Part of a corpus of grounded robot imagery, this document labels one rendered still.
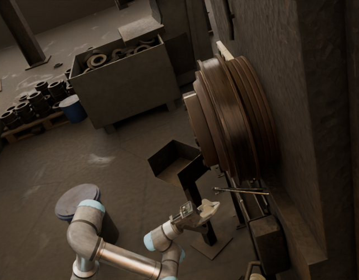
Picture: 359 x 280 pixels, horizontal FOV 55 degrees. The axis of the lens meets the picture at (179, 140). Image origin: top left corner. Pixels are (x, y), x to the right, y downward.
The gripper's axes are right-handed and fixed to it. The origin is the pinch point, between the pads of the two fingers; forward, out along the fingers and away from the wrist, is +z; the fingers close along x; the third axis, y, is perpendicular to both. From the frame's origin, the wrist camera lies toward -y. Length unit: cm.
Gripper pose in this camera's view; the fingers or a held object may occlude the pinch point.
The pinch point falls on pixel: (218, 205)
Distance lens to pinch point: 147.6
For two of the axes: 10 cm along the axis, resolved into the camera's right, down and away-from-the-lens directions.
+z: 8.1, -5.5, -2.2
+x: -1.2, -5.2, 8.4
